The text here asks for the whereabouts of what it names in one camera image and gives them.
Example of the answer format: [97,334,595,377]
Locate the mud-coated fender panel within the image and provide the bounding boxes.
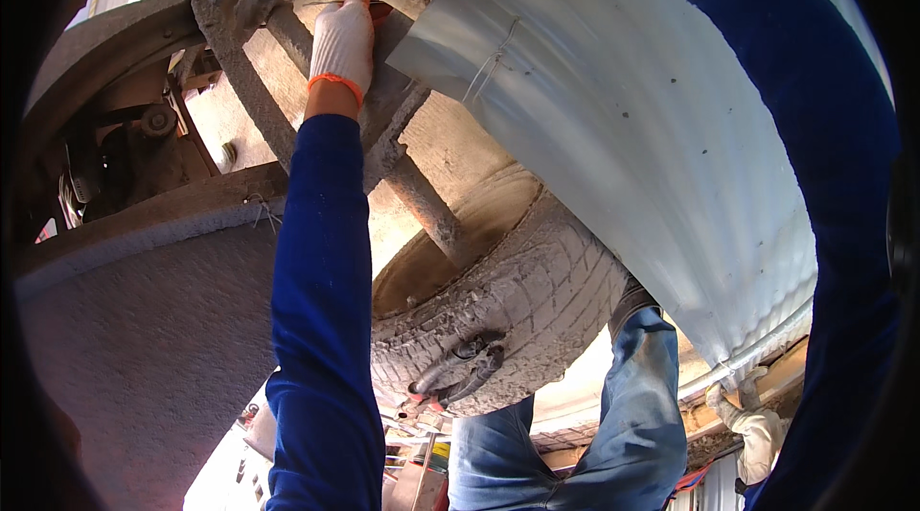
[14,220,288,511]

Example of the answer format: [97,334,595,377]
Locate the mud-coated chassis beam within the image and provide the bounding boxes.
[13,161,290,283]

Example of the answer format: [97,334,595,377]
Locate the shiny corrugated metal sheet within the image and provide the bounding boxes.
[386,0,820,390]

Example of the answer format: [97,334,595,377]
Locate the grey metal edge pipe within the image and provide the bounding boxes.
[676,295,815,401]

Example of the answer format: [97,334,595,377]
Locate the thin wire tie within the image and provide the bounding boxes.
[460,16,520,104]

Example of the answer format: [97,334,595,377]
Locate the dusty spare tyre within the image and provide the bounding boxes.
[369,189,635,419]

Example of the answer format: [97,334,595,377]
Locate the loose wire piece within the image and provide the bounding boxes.
[243,192,284,234]

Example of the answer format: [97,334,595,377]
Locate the dark suspension assembly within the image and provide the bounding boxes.
[56,57,220,228]

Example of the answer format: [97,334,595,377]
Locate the person's left hand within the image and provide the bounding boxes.
[308,0,377,107]

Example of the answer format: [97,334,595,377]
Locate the black cable hook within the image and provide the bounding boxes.
[408,330,508,409]

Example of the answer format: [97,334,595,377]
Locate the cluttered workshop shelf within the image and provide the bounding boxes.
[379,428,455,511]

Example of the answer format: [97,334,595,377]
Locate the mud-coated metal carrier frame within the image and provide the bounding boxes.
[190,0,479,269]

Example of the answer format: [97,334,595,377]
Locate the person's legs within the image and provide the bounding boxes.
[447,277,689,511]

